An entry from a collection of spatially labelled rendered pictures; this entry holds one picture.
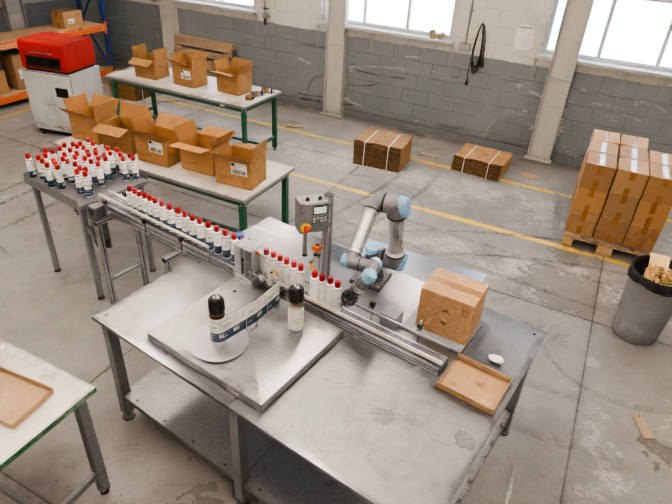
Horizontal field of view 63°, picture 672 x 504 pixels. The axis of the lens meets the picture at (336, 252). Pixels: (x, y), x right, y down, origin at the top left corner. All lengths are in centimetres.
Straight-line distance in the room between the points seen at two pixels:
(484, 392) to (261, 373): 110
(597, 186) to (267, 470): 408
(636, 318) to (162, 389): 353
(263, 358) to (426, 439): 88
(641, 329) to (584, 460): 138
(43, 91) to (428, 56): 513
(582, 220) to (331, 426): 401
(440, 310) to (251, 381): 106
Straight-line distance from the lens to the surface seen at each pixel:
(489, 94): 808
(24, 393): 305
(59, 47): 782
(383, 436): 259
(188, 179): 486
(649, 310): 479
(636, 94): 788
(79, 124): 583
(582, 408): 425
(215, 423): 344
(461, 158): 722
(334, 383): 278
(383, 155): 701
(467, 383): 290
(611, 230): 600
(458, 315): 298
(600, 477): 391
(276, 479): 318
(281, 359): 282
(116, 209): 427
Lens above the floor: 283
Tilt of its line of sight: 33 degrees down
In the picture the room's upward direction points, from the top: 4 degrees clockwise
